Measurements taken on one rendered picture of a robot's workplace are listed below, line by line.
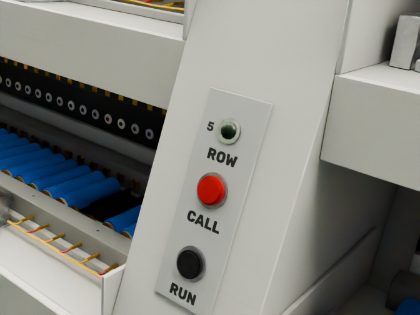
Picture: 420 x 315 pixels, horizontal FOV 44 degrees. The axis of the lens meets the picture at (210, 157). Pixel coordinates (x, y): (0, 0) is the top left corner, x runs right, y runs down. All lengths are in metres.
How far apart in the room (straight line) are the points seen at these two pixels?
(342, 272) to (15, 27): 0.30
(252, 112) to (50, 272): 0.21
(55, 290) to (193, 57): 0.20
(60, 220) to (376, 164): 0.27
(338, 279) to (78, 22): 0.25
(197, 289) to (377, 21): 0.17
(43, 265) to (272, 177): 0.22
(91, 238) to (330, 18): 0.25
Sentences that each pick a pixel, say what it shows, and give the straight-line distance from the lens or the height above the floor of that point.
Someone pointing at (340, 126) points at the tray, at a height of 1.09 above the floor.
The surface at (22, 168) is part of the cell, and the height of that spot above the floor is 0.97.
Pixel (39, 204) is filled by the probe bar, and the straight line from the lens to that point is 0.46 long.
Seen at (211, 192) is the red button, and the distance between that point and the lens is 0.28.
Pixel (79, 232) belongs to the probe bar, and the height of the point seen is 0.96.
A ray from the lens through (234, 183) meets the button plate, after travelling 0.28.
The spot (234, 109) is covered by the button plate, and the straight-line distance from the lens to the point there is 0.28.
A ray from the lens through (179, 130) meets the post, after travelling 0.30.
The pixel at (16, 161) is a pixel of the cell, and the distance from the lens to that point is 0.57.
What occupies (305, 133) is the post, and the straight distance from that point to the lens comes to 0.27.
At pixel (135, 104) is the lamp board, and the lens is 0.54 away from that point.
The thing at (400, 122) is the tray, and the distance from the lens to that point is 0.26.
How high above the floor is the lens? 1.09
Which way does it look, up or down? 7 degrees down
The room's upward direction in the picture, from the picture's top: 16 degrees clockwise
